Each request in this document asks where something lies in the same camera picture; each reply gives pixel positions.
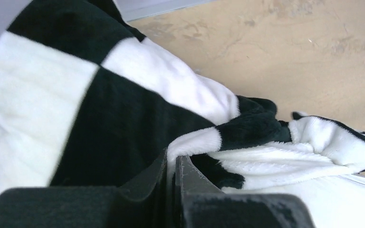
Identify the white pillow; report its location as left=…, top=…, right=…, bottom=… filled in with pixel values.
left=222, top=175, right=365, bottom=228

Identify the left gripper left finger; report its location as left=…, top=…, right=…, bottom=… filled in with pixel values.
left=0, top=152, right=166, bottom=228

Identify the black white checkered pillowcase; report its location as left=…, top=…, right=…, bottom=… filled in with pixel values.
left=0, top=0, right=365, bottom=218

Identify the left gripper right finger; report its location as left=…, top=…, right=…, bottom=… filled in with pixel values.
left=173, top=156, right=314, bottom=228

